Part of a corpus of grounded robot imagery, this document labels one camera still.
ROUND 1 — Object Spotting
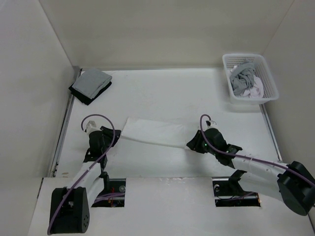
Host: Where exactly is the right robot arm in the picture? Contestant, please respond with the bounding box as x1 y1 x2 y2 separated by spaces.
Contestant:
187 128 315 216

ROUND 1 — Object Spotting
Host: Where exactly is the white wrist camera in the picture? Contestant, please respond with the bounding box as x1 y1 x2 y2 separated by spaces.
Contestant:
85 120 100 135
206 120 218 129

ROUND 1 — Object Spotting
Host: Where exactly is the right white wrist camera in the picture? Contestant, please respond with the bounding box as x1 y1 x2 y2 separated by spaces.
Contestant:
206 120 218 129

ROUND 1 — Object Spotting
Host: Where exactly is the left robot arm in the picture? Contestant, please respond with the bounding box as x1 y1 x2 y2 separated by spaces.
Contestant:
47 124 122 235

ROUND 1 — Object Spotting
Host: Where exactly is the white tank top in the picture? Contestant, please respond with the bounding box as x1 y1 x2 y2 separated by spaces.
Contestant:
121 118 197 148

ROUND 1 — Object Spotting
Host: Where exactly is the pale pink tank top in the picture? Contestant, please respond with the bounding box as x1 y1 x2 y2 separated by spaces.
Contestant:
237 74 264 98

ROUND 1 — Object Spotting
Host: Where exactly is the folded black tank top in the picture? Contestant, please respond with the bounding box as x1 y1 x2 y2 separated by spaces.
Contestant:
68 82 112 106

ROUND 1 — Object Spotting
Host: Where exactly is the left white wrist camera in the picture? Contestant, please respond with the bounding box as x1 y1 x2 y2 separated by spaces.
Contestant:
85 120 100 135

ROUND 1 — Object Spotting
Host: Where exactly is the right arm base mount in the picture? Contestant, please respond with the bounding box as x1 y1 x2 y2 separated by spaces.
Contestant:
212 178 261 207

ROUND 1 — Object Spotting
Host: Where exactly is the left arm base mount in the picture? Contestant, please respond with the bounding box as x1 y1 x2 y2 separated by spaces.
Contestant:
92 179 126 207

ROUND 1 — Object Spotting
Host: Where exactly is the grey tank top in basket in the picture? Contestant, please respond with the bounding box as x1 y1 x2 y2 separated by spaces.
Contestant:
229 59 255 96

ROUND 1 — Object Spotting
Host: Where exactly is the folded grey tank top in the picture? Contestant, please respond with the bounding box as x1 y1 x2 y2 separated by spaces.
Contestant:
72 68 112 99

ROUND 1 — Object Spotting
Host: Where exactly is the left aluminium rail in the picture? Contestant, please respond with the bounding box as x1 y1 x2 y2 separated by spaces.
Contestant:
47 89 74 177

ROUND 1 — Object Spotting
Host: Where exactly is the white plastic basket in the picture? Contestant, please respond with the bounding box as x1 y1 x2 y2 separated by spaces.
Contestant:
222 53 279 105

